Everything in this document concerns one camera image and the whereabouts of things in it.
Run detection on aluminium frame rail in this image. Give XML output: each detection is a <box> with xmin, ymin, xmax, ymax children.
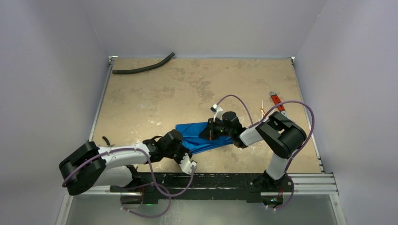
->
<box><xmin>70</xmin><ymin>172</ymin><xmax>338</xmax><ymax>195</ymax></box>

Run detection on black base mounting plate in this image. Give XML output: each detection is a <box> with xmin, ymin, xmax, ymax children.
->
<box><xmin>110</xmin><ymin>172</ymin><xmax>294</xmax><ymax>205</ymax></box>

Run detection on red handled adjustable wrench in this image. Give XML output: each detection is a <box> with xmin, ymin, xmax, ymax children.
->
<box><xmin>269</xmin><ymin>91</ymin><xmax>285</xmax><ymax>112</ymax></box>

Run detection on blue cloth napkin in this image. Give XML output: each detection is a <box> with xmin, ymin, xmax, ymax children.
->
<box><xmin>175</xmin><ymin>121</ymin><xmax>234</xmax><ymax>155</ymax></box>

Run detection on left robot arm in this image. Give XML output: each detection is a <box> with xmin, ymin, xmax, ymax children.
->
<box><xmin>59</xmin><ymin>129</ymin><xmax>197</xmax><ymax>195</ymax></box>

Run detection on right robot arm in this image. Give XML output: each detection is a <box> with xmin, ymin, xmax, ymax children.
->
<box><xmin>199</xmin><ymin>111</ymin><xmax>307</xmax><ymax>191</ymax></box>

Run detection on black foam tube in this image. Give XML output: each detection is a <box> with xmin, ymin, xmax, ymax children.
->
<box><xmin>112</xmin><ymin>52</ymin><xmax>175</xmax><ymax>75</ymax></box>

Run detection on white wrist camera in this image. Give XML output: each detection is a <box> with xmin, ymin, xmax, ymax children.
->
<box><xmin>210</xmin><ymin>104</ymin><xmax>224</xmax><ymax>122</ymax></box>
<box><xmin>179</xmin><ymin>153</ymin><xmax>197</xmax><ymax>174</ymax></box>

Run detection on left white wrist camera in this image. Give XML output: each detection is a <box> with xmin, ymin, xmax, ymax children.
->
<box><xmin>179</xmin><ymin>153</ymin><xmax>197</xmax><ymax>174</ymax></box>

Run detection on black handled pliers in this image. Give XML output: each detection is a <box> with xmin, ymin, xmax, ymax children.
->
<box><xmin>102</xmin><ymin>136</ymin><xmax>114</xmax><ymax>148</ymax></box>

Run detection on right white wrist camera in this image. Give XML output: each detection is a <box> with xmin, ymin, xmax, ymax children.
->
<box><xmin>210</xmin><ymin>104</ymin><xmax>224</xmax><ymax>122</ymax></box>

